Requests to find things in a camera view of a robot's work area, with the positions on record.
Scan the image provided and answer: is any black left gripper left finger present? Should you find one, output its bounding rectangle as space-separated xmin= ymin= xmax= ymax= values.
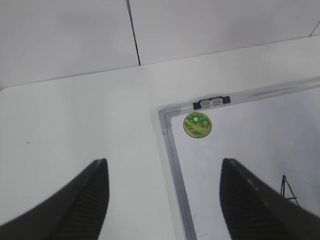
xmin=0 ymin=158 xmax=110 ymax=240

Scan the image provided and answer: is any white whiteboard with metal frame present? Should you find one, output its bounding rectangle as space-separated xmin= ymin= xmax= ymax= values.
xmin=159 ymin=77 xmax=320 ymax=240

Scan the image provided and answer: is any black hanging clip on frame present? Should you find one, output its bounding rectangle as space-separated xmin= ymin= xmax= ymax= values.
xmin=192 ymin=96 xmax=231 ymax=110

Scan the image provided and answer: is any round green magnet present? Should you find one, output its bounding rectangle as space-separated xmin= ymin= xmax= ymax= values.
xmin=183 ymin=112 xmax=213 ymax=139

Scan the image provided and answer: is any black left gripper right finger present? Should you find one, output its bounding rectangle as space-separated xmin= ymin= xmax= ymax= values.
xmin=219 ymin=158 xmax=320 ymax=240

